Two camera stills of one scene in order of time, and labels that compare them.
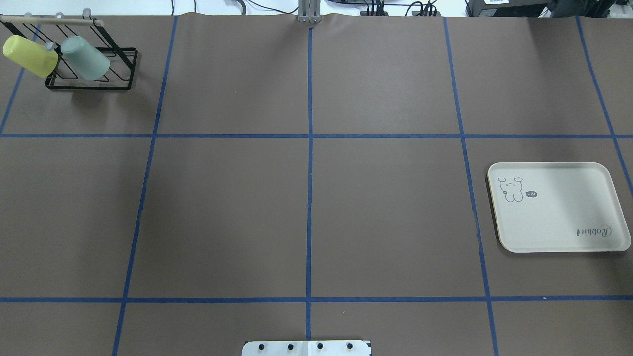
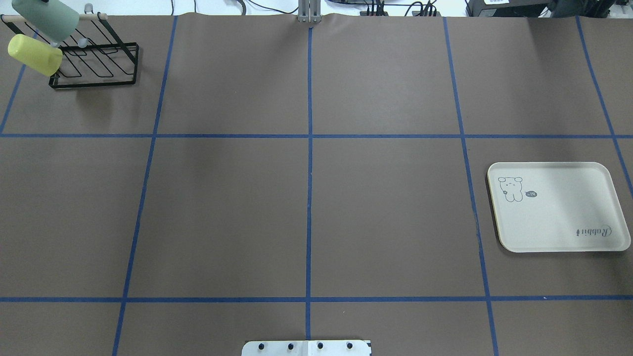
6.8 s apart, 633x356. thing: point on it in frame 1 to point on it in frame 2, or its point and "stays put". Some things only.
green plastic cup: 88,61 to 54,19
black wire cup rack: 57,28 stays put
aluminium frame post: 309,11 stays put
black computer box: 507,8 stays put
